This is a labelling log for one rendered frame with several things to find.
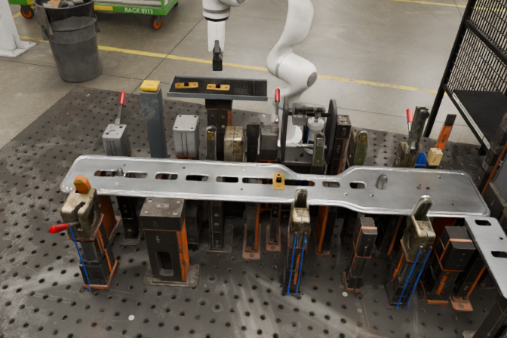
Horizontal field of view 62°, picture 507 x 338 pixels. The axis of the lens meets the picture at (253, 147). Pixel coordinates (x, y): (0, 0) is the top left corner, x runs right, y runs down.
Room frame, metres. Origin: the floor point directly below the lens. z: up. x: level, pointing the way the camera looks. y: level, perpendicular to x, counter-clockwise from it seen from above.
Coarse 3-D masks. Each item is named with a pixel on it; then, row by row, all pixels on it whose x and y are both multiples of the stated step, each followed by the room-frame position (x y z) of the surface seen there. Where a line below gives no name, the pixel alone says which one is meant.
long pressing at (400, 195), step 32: (96, 160) 1.13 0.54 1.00; (128, 160) 1.13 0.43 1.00; (160, 160) 1.14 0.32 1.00; (192, 160) 1.14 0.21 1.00; (64, 192) 0.97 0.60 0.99; (128, 192) 0.97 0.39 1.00; (160, 192) 0.98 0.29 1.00; (192, 192) 0.98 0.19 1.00; (224, 192) 0.99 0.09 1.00; (256, 192) 0.99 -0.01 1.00; (288, 192) 1.00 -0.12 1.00; (320, 192) 1.01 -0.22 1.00; (352, 192) 1.01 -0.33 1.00; (384, 192) 1.02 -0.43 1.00; (416, 192) 1.02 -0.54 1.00; (448, 192) 1.03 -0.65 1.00
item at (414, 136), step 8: (416, 112) 1.20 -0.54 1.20; (424, 112) 1.17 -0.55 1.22; (416, 120) 1.19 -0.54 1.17; (424, 120) 1.19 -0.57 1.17; (416, 128) 1.20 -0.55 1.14; (416, 136) 1.19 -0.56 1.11; (408, 144) 1.19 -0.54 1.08; (416, 144) 1.18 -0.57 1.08; (408, 152) 1.17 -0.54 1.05; (416, 152) 1.17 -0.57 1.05
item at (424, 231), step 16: (416, 224) 0.84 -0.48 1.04; (400, 240) 0.88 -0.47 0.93; (416, 240) 0.80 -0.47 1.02; (432, 240) 0.80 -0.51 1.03; (400, 256) 0.86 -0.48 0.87; (416, 256) 0.80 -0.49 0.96; (400, 272) 0.83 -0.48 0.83; (400, 288) 0.80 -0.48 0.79; (384, 304) 0.80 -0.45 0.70; (400, 304) 0.80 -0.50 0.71
